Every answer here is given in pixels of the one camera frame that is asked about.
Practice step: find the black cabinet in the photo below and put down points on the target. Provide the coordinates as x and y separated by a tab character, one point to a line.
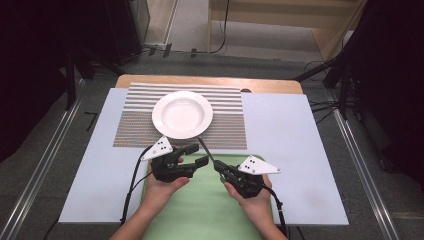
123	30

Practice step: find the small black floor block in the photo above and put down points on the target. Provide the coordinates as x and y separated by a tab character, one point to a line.
152	51

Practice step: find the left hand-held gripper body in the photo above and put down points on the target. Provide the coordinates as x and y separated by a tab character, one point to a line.
166	166

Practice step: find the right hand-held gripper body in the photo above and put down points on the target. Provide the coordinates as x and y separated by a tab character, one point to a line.
250	183

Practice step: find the white deep plate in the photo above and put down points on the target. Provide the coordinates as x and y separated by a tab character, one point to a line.
181	115

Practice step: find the black metal stand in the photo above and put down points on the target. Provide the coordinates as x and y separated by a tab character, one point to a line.
343	93
70	83

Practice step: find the person's left hand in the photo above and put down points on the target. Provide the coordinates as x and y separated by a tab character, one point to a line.
158	195

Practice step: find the striped woven placemat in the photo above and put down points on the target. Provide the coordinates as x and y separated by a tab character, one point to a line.
140	130

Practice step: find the dark round table grommet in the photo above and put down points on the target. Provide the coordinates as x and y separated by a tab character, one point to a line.
246	90

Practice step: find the aluminium floor rail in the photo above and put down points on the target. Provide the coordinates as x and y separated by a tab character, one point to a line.
43	160
360	173

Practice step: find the green tray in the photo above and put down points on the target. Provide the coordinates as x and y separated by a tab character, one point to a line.
203	206

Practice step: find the light wooden shelf unit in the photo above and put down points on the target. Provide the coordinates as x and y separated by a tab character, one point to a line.
266	10

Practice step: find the person's right hand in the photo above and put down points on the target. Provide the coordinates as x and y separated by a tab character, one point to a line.
256	206

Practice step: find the pale blue board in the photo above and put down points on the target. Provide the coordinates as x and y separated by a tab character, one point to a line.
283	133

